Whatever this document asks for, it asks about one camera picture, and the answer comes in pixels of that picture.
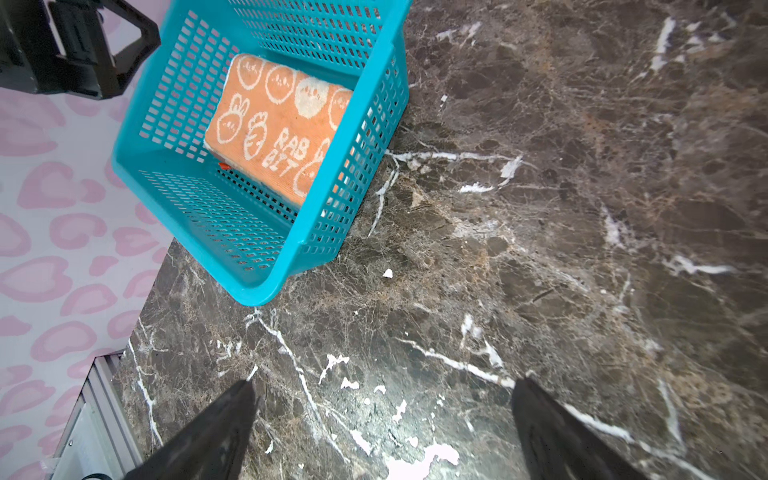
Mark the teal plastic basket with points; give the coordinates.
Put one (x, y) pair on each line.
(245, 235)

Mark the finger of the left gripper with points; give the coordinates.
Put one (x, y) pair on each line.
(126, 63)

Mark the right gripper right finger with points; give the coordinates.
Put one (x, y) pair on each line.
(556, 445)

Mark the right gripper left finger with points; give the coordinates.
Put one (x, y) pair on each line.
(212, 445)

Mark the orange patterned towel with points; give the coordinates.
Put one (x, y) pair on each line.
(275, 124)

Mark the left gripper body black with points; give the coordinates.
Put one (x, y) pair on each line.
(56, 47)

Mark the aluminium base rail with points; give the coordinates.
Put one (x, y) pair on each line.
(97, 442)

